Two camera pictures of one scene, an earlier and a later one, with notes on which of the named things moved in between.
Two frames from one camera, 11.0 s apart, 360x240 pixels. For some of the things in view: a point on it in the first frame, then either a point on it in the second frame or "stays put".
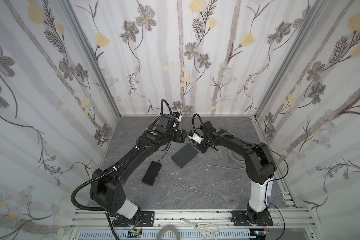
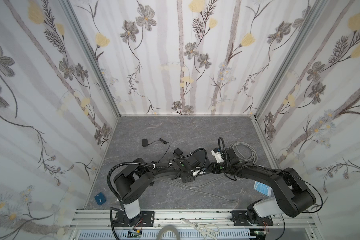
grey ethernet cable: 194,186 stays put
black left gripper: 181,135 → 193,167
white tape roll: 167,228 stays put
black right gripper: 202,145 → 214,167
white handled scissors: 205,230 stays put
